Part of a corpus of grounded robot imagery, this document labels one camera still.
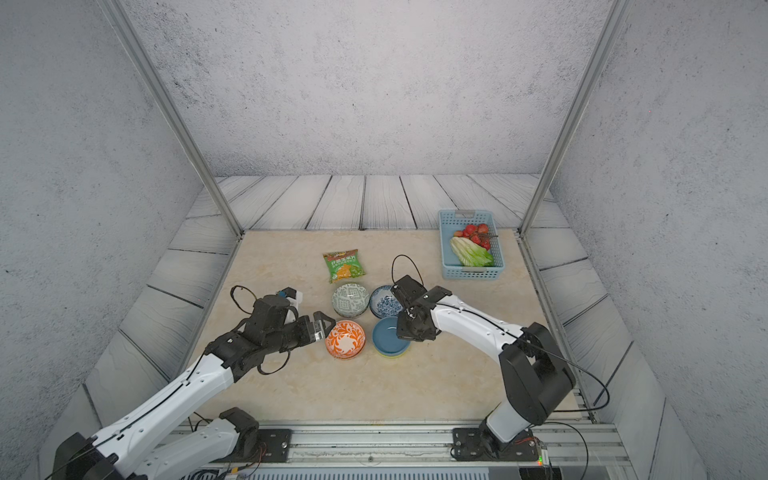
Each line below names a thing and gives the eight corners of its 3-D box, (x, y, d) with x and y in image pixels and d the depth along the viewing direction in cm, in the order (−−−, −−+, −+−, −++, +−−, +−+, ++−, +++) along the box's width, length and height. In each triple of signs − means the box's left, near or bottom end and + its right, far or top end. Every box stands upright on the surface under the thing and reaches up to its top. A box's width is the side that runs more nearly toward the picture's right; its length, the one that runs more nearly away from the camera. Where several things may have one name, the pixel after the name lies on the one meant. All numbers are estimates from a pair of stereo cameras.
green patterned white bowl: (329, 306, 100) (326, 297, 96) (350, 287, 105) (348, 277, 101) (352, 323, 95) (350, 314, 91) (372, 302, 100) (371, 293, 96)
